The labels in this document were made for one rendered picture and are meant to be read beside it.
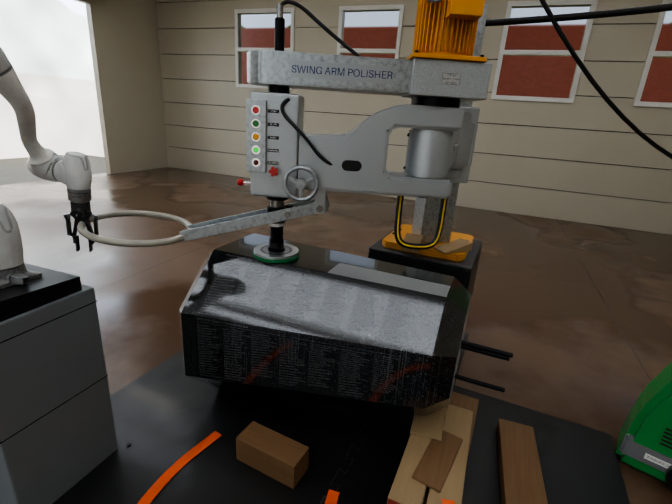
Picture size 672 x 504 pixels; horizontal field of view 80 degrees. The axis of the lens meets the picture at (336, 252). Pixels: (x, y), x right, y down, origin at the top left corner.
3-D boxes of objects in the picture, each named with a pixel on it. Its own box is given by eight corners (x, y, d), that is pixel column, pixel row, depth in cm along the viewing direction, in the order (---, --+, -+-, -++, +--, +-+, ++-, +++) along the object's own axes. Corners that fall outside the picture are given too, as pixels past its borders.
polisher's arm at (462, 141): (416, 158, 256) (421, 118, 248) (471, 164, 246) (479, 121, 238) (391, 171, 190) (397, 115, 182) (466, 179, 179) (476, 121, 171)
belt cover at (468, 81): (466, 110, 180) (472, 69, 174) (485, 109, 156) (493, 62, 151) (254, 95, 179) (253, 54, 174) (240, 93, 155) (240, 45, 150)
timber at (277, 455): (236, 459, 175) (235, 437, 171) (253, 441, 185) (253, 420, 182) (293, 489, 163) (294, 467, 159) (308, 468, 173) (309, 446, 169)
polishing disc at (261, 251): (244, 254, 184) (244, 252, 183) (267, 242, 203) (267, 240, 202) (286, 262, 177) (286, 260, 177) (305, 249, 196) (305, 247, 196)
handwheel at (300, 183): (319, 198, 174) (320, 164, 169) (317, 203, 165) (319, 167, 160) (285, 196, 174) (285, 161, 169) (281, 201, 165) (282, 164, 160)
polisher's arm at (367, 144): (436, 212, 193) (452, 105, 177) (448, 225, 171) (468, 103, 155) (285, 202, 192) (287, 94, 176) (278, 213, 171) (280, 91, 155)
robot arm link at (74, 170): (98, 188, 177) (75, 183, 180) (96, 153, 172) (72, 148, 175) (77, 192, 168) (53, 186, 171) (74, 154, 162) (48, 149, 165)
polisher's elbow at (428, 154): (407, 170, 189) (412, 127, 182) (449, 175, 183) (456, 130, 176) (399, 175, 172) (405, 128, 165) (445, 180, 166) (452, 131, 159)
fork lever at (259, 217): (329, 203, 192) (327, 193, 190) (328, 213, 174) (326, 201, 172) (194, 232, 198) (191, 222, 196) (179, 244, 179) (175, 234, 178)
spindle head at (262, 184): (334, 197, 192) (340, 98, 178) (333, 207, 171) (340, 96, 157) (259, 192, 192) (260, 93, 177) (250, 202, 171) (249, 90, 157)
